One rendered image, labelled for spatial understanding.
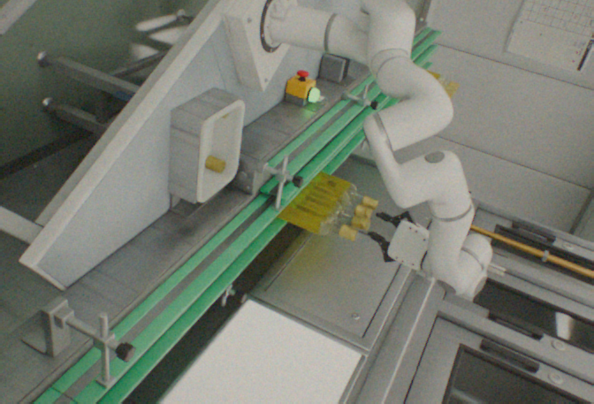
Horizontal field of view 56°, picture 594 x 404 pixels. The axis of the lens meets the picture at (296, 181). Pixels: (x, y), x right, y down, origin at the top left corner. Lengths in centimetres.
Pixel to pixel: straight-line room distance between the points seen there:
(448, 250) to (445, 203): 11
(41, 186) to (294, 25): 95
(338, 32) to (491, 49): 607
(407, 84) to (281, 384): 69
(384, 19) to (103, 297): 79
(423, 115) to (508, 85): 637
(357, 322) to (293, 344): 19
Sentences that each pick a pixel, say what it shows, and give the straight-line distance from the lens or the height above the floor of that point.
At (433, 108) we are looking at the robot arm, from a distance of 108.
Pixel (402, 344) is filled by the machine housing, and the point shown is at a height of 138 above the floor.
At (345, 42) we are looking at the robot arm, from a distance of 133.
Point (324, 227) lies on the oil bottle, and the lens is 151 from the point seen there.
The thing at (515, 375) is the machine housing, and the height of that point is 166.
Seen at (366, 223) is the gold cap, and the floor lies 117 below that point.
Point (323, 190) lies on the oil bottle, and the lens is 161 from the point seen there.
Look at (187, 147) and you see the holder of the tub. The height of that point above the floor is 80.
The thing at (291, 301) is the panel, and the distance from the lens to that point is 147.
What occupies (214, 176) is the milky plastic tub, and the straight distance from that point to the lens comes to 141.
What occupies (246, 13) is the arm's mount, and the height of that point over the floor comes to 81.
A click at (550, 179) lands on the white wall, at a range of 785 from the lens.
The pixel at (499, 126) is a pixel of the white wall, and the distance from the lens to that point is 763.
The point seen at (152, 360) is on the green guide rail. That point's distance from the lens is 119.
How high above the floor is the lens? 141
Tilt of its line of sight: 17 degrees down
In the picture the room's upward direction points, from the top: 112 degrees clockwise
